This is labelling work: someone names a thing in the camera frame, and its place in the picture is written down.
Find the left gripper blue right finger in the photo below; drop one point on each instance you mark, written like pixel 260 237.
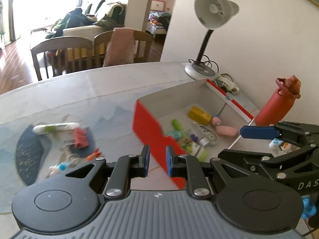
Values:
pixel 192 170

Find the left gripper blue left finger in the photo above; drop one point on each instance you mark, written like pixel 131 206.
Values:
pixel 121 172

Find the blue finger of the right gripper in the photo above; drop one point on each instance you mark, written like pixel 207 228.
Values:
pixel 231 155
pixel 259 132

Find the fruit label jar green lid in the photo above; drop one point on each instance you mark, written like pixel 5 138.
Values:
pixel 193 148

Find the orange toy figure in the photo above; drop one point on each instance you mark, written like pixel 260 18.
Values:
pixel 96 153

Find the pink narwhal girl figurine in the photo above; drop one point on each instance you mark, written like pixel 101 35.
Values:
pixel 221 129

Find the grey correction tape dispenser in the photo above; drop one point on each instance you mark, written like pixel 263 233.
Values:
pixel 211 136

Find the green plastic tube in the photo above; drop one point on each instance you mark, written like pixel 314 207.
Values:
pixel 178 127

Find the red cardboard box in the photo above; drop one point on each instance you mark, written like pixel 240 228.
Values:
pixel 156 107

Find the yellow cardboard box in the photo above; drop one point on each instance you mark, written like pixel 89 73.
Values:
pixel 199 115

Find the pink binder clip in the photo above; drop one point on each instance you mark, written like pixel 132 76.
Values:
pixel 79 139

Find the small blue white toy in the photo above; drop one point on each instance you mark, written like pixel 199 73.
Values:
pixel 58 168

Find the white green glue tube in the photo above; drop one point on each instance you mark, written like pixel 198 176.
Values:
pixel 56 127

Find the teal stone egg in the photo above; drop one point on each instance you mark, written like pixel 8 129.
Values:
pixel 176 135

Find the blue gloved right hand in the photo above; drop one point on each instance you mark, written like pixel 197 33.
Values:
pixel 309 208

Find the small white bottle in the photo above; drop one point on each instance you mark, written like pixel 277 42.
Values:
pixel 275 144

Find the white power strip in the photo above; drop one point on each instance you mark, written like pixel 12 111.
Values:
pixel 227 85

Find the red water bottle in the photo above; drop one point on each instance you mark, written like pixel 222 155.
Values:
pixel 281 101

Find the blue landscape table mat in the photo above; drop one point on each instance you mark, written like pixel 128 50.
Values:
pixel 26 157

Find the wooden chair with pink cloth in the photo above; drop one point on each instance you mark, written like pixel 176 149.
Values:
pixel 121 46

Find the grey desk lamp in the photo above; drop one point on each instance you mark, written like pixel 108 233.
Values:
pixel 212 14

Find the dark wooden dining chair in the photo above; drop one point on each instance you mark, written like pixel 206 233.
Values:
pixel 67 54

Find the sofa with clothes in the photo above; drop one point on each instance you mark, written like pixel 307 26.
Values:
pixel 106 15

